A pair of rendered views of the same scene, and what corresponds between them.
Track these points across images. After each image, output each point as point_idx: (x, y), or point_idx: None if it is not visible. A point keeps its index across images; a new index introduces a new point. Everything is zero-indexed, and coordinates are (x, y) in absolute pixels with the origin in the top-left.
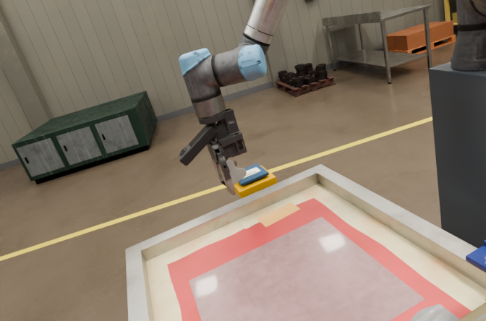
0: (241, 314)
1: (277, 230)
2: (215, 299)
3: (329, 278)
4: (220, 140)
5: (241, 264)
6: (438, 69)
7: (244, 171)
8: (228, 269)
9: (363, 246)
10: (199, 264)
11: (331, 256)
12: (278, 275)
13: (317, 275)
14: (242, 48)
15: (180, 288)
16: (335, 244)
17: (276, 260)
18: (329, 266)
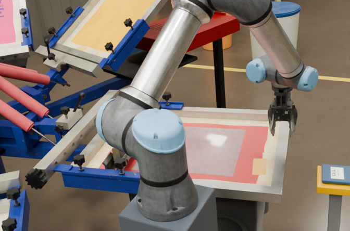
0: (207, 136)
1: (245, 160)
2: (223, 132)
3: (191, 157)
4: (273, 100)
5: (235, 143)
6: (202, 185)
7: (270, 129)
8: (237, 139)
9: (192, 174)
10: (253, 134)
11: (201, 164)
12: (213, 149)
13: (197, 156)
14: (255, 58)
15: (244, 127)
16: (206, 168)
17: (222, 151)
18: (197, 161)
